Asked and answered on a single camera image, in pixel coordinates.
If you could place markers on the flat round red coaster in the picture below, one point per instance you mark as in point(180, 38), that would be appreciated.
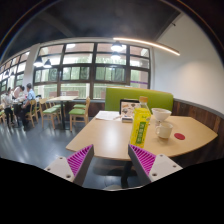
point(179, 136)

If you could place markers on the white ceramic mug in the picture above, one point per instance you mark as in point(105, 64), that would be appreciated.
point(164, 130)

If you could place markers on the yellow drink bottle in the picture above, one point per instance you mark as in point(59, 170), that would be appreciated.
point(140, 128)

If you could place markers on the white paper sheets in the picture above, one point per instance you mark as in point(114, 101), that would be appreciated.
point(107, 115)

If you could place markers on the black-framed tablet with pictures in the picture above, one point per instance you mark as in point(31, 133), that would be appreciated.
point(128, 106)

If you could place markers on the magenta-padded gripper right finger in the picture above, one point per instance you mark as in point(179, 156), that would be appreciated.
point(160, 166)

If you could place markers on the green upholstered bench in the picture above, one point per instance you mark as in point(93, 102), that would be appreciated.
point(160, 98)

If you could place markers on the white ceramic bowl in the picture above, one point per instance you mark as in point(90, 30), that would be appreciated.
point(161, 114)

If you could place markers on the black pendant ceiling lamps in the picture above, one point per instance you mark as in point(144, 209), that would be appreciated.
point(116, 46)

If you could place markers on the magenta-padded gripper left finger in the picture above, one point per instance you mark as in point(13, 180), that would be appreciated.
point(60, 167)

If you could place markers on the wooden dining table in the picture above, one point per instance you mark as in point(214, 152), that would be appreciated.
point(61, 98)

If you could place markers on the long curved light strip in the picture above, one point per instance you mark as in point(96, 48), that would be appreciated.
point(146, 43)

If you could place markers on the wooden chairs with green seats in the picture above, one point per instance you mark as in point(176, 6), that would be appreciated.
point(78, 112)

